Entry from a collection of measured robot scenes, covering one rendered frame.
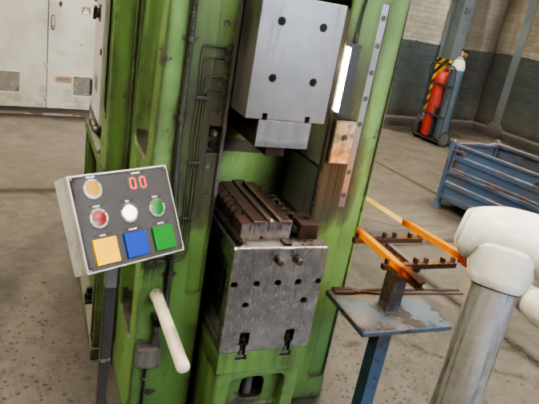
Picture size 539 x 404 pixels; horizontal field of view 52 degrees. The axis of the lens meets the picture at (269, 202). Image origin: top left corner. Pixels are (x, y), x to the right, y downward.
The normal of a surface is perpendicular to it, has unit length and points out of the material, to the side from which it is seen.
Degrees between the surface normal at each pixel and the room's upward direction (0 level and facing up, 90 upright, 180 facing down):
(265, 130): 90
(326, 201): 90
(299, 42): 90
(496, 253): 80
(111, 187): 60
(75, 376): 0
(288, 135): 90
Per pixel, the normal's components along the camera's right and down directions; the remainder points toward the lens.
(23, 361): 0.16, -0.93
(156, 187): 0.70, -0.16
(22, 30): 0.48, 0.37
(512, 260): -0.33, 0.11
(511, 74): -0.88, 0.02
